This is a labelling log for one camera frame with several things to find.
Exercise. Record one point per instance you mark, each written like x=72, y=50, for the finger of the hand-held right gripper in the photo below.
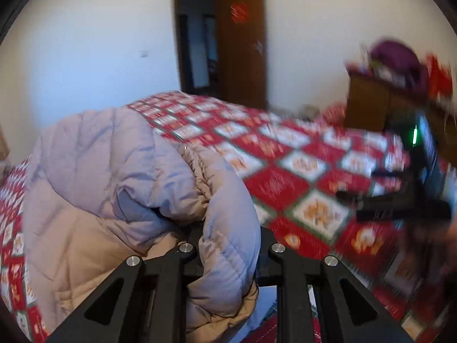
x=391, y=174
x=392, y=209

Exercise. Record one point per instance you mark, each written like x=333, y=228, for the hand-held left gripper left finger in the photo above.
x=171, y=275

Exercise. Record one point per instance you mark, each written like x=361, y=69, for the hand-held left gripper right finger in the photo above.
x=285, y=275

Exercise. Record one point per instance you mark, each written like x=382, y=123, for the lilac quilted puffer jacket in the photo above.
x=107, y=171

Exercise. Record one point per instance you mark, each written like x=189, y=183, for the brown wooden cabinet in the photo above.
x=371, y=107

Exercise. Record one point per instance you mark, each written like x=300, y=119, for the red box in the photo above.
x=441, y=78

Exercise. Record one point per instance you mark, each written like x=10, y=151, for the red patterned bedspread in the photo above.
x=303, y=185

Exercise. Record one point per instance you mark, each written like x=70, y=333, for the purple bag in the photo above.
x=396, y=57

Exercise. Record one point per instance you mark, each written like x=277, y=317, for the brown wooden door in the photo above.
x=242, y=60

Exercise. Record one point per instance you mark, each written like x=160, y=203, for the red door decoration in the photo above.
x=240, y=12

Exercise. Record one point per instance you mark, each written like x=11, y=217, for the dark wooden door frame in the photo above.
x=178, y=43

